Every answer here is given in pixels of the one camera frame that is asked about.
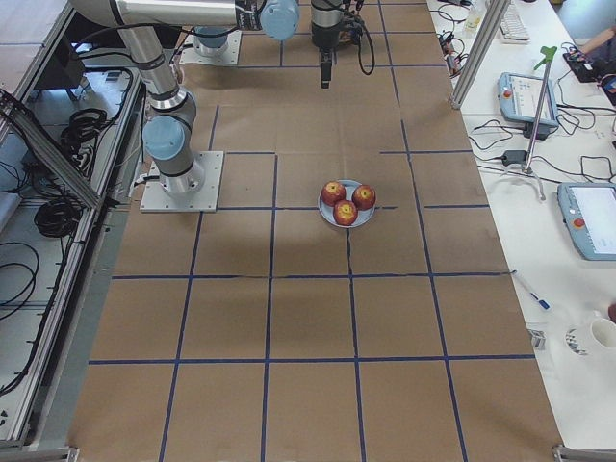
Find white mug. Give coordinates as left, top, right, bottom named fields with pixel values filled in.
left=565, top=318, right=615, bottom=356

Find teach pendant far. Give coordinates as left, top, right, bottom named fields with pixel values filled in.
left=498, top=72, right=558, bottom=128

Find blue white pen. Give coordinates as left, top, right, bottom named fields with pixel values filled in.
left=510, top=269, right=551, bottom=311

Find coiled black cables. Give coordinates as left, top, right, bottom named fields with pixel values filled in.
left=34, top=199, right=81, bottom=240

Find red apple plate front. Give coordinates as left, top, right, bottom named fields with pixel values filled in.
left=332, top=200, right=358, bottom=227

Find black power adapter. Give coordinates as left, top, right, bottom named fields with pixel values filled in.
left=500, top=149, right=527, bottom=166

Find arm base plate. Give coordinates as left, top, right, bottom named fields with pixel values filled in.
left=179, top=31, right=242, bottom=66
left=140, top=151, right=224, bottom=213

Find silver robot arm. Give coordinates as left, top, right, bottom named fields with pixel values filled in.
left=72, top=1, right=300, bottom=197
left=193, top=26, right=232, bottom=58

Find plastic bottle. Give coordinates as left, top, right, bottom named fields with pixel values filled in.
left=463, top=0, right=485, bottom=38

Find green clamp on rod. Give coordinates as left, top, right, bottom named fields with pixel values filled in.
left=522, top=46, right=557, bottom=174

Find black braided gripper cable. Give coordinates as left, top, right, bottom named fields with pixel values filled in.
left=353, top=16, right=375, bottom=76

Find light blue plate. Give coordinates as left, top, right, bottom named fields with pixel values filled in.
left=318, top=179, right=376, bottom=229

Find red apple plate outer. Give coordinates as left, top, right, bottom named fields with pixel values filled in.
left=351, top=184, right=376, bottom=211

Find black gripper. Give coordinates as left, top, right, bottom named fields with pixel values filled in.
left=311, top=0, right=361, bottom=90

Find aluminium frame post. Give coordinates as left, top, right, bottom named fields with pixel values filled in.
left=449, top=0, right=509, bottom=110

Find teach pendant near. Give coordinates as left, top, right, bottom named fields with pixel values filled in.
left=557, top=183, right=615, bottom=262

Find red apple plate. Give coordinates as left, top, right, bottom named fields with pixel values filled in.
left=320, top=181, right=347, bottom=207
left=351, top=184, right=376, bottom=211
left=332, top=200, right=358, bottom=227

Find teach pendant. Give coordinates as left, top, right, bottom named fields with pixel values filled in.
left=498, top=72, right=558, bottom=128
left=557, top=183, right=615, bottom=262

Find white keyboard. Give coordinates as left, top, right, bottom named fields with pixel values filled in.
left=500, top=1, right=530, bottom=44

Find red apple plate back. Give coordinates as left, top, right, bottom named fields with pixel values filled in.
left=320, top=181, right=347, bottom=207

